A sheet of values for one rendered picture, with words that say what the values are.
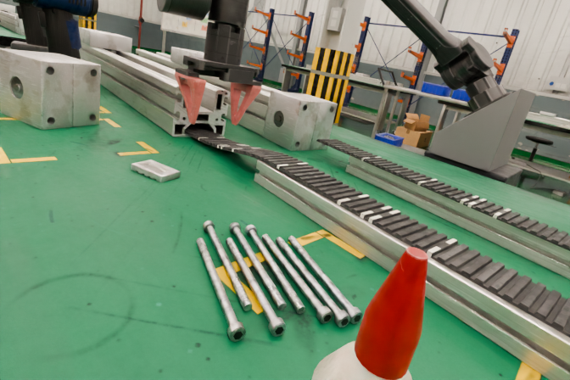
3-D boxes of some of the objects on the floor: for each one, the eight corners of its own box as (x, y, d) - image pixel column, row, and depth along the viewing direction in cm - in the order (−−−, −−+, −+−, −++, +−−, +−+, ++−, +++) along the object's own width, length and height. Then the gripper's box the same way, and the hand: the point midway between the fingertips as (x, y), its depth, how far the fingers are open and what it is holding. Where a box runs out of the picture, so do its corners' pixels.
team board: (148, 82, 634) (156, -36, 575) (167, 82, 678) (176, -26, 620) (215, 101, 583) (232, -26, 524) (231, 100, 627) (248, -17, 568)
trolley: (458, 185, 368) (494, 91, 337) (452, 198, 322) (493, 89, 291) (368, 156, 415) (392, 70, 385) (351, 163, 369) (377, 67, 339)
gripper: (199, 16, 46) (187, 129, 50) (271, 34, 54) (255, 130, 58) (178, 13, 50) (170, 117, 55) (248, 30, 58) (234, 120, 63)
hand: (215, 119), depth 57 cm, fingers open, 8 cm apart
